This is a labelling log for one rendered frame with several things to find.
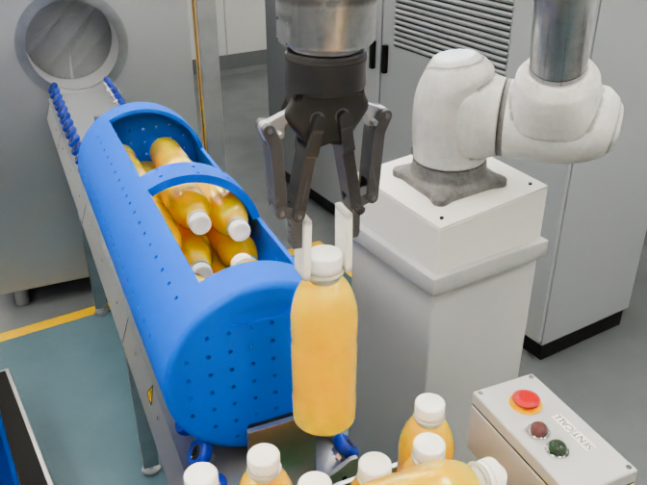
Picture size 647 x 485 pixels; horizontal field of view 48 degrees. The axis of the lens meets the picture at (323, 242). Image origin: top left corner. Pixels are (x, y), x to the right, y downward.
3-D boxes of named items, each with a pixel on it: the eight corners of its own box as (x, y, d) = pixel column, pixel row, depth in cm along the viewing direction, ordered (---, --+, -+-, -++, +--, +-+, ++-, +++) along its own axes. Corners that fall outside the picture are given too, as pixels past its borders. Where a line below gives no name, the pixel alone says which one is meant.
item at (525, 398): (528, 392, 99) (529, 385, 99) (545, 408, 97) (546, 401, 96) (505, 398, 98) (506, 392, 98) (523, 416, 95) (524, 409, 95)
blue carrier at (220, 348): (202, 202, 187) (193, 93, 174) (352, 418, 117) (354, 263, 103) (88, 223, 177) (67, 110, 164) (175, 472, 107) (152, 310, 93)
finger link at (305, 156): (329, 116, 68) (316, 114, 67) (306, 225, 72) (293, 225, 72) (314, 104, 71) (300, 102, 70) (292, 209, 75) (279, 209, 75)
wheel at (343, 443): (336, 425, 110) (326, 434, 110) (349, 445, 106) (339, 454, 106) (352, 438, 113) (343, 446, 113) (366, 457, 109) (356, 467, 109)
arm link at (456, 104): (421, 135, 164) (424, 38, 152) (504, 144, 158) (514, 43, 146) (402, 167, 151) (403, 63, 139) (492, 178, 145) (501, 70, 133)
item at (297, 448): (310, 467, 111) (309, 402, 105) (316, 477, 109) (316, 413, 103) (246, 487, 107) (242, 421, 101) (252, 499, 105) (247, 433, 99)
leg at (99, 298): (107, 307, 316) (85, 172, 286) (110, 314, 312) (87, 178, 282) (93, 310, 314) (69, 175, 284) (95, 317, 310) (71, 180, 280)
